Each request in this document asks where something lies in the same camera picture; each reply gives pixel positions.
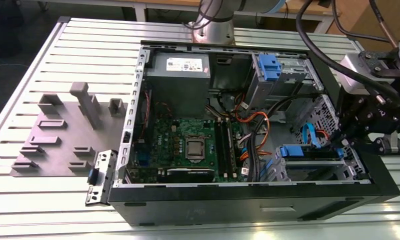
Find green motherboard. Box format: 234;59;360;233
132;117;250;183

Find black RAM slot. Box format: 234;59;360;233
213;116;229;180
224;116;240;179

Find grey hinged slot bracket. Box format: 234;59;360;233
84;148;120;207

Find black PC case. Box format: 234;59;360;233
106;39;400;227

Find silver CPU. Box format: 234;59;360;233
185;139;206;158

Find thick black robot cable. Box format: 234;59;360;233
294;0;400;106

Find red twisted fan wire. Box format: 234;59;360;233
141;88;154;145

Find white framed wooden desk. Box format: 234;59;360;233
132;0;341;33

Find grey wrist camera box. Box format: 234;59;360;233
338;54;370;96

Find black cable bundle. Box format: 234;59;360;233
245;92;321;182

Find wooden cabinet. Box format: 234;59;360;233
325;0;400;51

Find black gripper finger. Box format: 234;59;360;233
338;133;400;156
332;96;364;146

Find metal drive cage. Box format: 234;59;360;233
244;52;322;111

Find blue drive cage latch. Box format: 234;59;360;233
257;53;282;82

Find blue wire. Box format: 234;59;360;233
301;122;321;147

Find orange power wires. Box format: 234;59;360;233
234;111;270;163

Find grey parts rack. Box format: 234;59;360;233
10;81;128;178

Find grey power supply unit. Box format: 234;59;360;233
142;52;212;120

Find black graphics card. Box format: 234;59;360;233
156;167;216;183

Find hard disk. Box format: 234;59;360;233
277;144;349;162

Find metal disk bay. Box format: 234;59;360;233
265;144;370;182

